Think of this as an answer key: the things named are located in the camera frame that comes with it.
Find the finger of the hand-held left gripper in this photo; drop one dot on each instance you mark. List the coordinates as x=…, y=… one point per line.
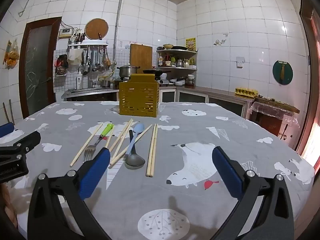
x=6, y=130
x=25, y=141

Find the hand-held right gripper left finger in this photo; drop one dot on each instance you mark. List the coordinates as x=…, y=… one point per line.
x=96, y=170

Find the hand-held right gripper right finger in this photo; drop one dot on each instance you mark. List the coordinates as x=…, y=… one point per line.
x=227, y=172

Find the wooden chopstick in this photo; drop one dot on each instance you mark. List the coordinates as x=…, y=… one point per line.
x=151, y=150
x=86, y=145
x=120, y=135
x=146, y=130
x=110, y=137
x=124, y=138

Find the dark grey ladle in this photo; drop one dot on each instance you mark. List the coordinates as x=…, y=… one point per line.
x=135, y=162

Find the light blue spoon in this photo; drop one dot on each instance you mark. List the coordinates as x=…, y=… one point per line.
x=138, y=129

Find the yellow slotted utensil holder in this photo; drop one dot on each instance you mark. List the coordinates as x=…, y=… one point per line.
x=138, y=97

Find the row of hanging kitchen utensils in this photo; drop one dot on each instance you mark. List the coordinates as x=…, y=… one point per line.
x=96, y=62

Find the thin wooden stick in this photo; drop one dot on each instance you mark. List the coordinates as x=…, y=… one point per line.
x=11, y=111
x=5, y=113

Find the grey printed tablecloth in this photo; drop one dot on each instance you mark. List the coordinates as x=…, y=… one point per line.
x=190, y=130

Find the plastic covered wooden side table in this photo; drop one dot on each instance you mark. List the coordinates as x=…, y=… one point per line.
x=268, y=123

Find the dark wooden glass door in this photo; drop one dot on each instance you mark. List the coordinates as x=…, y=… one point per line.
x=37, y=67

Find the yellow hanging bag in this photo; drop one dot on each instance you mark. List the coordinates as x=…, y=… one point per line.
x=13, y=55

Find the steel kitchen sink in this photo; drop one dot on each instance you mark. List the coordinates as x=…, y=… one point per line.
x=82, y=92

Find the white soap bottle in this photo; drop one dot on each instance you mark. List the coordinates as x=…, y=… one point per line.
x=79, y=81

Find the yellow egg tray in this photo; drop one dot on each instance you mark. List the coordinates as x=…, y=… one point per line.
x=246, y=92

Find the red and black hanging bag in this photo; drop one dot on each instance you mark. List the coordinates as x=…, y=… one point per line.
x=61, y=63

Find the small steel pot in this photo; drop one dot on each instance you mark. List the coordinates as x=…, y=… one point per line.
x=106, y=83

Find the metal faucet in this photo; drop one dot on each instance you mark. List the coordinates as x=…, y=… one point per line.
x=92, y=82

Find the glass jar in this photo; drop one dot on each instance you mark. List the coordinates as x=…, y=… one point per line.
x=190, y=82

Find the white hanging cloth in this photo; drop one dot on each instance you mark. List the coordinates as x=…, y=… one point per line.
x=74, y=56

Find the stack of white bowls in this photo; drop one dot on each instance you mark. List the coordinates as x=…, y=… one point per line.
x=178, y=82

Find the steel cooking pot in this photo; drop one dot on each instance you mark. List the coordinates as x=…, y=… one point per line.
x=127, y=72

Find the steel gas stove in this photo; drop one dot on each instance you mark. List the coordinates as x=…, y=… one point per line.
x=163, y=81

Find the black wok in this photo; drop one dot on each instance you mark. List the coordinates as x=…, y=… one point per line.
x=153, y=72

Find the brown hanging brush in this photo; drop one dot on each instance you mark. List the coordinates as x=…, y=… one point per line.
x=282, y=72

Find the knife holder with knives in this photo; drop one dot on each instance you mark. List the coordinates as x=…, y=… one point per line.
x=78, y=37

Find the rectangular wooden cutting board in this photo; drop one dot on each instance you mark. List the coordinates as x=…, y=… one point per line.
x=140, y=57

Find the row of condiment bottles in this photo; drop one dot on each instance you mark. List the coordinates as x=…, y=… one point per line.
x=175, y=62

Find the metal corner shelf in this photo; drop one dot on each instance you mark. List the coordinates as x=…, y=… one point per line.
x=175, y=50

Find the round wooden board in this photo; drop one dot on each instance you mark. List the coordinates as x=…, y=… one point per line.
x=96, y=28

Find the black pan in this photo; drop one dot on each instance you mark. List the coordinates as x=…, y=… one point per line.
x=179, y=47

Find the beige bowl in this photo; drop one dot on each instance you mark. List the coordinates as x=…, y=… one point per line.
x=168, y=46

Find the white wall socket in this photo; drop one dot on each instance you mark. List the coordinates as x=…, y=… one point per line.
x=240, y=62

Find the green round wall board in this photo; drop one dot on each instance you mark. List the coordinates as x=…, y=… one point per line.
x=276, y=72

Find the wall control box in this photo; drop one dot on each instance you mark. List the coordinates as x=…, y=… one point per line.
x=65, y=33

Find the metal wall utensil rack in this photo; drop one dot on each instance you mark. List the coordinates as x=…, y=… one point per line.
x=87, y=44

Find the wall hooks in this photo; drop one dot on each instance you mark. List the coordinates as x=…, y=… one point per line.
x=220, y=41

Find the yellow wall poster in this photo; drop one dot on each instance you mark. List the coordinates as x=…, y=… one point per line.
x=190, y=44

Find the metal wall pipe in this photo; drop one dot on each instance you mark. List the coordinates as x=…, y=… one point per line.
x=120, y=7

